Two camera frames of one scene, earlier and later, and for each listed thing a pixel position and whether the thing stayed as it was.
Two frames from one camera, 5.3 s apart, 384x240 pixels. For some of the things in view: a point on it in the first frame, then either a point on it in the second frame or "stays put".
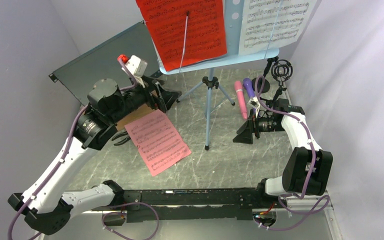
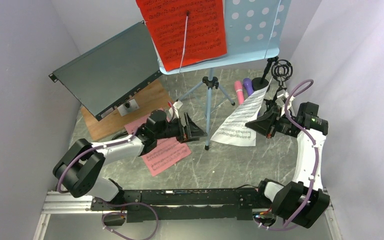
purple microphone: (248, 84) stays put
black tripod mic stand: (281, 70) stays put
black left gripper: (168, 98) to (191, 132)
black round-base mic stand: (267, 85) stays put
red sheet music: (205, 35) stays put
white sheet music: (269, 23) to (234, 131)
